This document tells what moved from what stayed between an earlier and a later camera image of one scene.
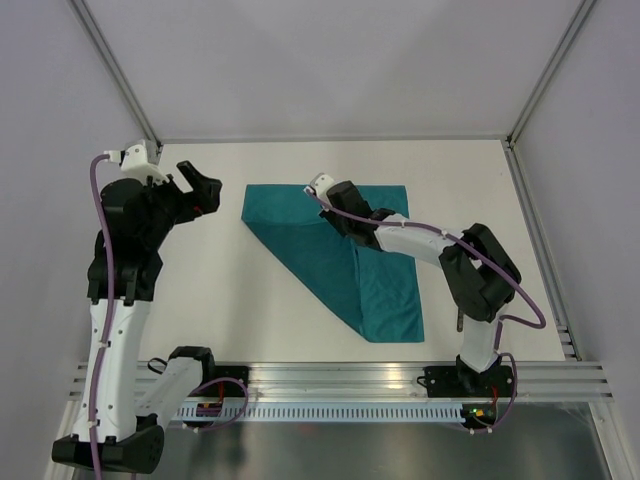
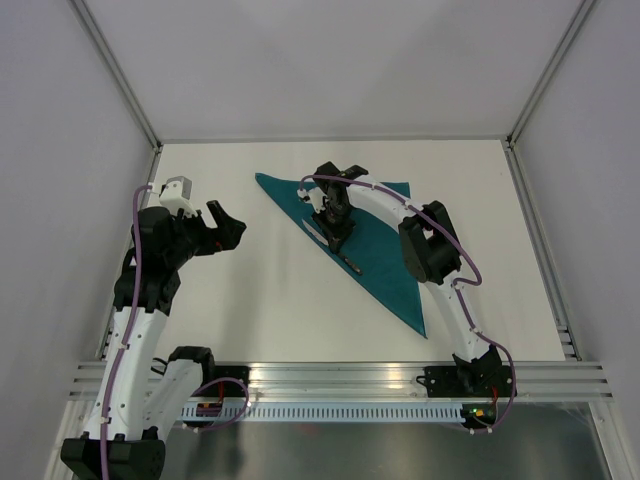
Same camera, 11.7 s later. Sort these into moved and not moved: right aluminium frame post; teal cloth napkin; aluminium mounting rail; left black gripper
Moved: teal cloth napkin; left black gripper
Not moved: aluminium mounting rail; right aluminium frame post
